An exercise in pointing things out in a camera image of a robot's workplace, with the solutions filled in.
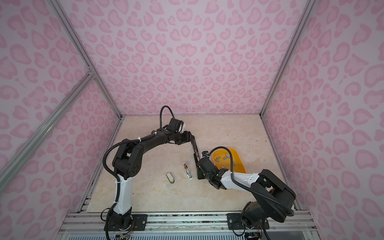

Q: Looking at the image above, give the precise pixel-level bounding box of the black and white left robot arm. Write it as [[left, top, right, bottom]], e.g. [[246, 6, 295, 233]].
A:
[[102, 118, 194, 233]]

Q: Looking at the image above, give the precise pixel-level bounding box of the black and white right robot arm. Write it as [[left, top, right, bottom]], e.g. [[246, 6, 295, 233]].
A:
[[196, 156, 296, 229]]

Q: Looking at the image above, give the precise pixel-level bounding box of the yellow plastic tray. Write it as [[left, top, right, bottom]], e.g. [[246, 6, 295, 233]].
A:
[[212, 148, 247, 174]]

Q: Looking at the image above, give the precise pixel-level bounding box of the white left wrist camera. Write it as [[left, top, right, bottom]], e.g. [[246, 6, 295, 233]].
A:
[[169, 118, 185, 133]]

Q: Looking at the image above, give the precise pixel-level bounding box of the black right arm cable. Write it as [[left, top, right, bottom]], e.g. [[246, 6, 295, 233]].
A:
[[208, 146, 296, 215]]

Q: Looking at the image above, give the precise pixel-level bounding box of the aluminium frame bar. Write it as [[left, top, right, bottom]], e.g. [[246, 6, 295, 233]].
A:
[[1, 71, 95, 193]]

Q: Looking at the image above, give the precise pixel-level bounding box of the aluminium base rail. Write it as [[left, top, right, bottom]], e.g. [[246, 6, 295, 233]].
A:
[[56, 211, 320, 240]]

